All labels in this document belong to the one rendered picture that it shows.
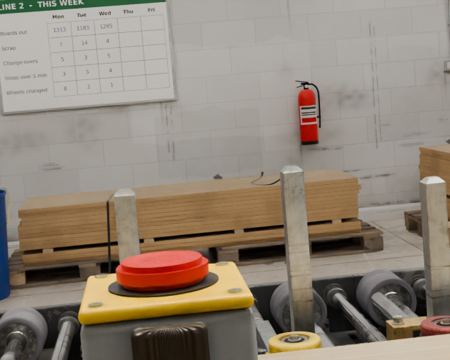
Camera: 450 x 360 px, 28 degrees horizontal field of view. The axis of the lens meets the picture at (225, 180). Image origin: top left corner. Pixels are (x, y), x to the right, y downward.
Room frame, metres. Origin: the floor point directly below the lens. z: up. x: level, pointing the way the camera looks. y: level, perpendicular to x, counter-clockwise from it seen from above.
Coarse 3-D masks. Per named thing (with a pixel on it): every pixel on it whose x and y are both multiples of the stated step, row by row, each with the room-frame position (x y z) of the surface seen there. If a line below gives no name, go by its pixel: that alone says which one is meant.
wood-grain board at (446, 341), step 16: (432, 336) 1.30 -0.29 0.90; (448, 336) 1.30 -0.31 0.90; (288, 352) 1.29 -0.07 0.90; (304, 352) 1.28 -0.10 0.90; (320, 352) 1.27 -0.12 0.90; (336, 352) 1.27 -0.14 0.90; (352, 352) 1.26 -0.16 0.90; (368, 352) 1.25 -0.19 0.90; (384, 352) 1.25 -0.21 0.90; (400, 352) 1.24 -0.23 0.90; (416, 352) 1.24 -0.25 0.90; (432, 352) 1.23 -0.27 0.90; (448, 352) 1.23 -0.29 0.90
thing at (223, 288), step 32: (96, 288) 0.38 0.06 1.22; (192, 288) 0.36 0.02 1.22; (224, 288) 0.36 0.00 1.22; (96, 320) 0.34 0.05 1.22; (128, 320) 0.35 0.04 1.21; (160, 320) 0.35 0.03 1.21; (192, 320) 0.35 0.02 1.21; (224, 320) 0.35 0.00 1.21; (96, 352) 0.34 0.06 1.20; (128, 352) 0.34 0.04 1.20; (224, 352) 0.35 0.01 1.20; (256, 352) 0.35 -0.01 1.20
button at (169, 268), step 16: (144, 256) 0.39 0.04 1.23; (160, 256) 0.39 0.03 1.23; (176, 256) 0.38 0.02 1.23; (192, 256) 0.38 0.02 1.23; (128, 272) 0.37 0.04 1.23; (144, 272) 0.36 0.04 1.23; (160, 272) 0.36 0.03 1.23; (176, 272) 0.36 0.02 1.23; (192, 272) 0.37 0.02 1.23; (208, 272) 0.38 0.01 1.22; (128, 288) 0.37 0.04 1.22; (144, 288) 0.36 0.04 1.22; (160, 288) 0.36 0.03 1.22; (176, 288) 0.36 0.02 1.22
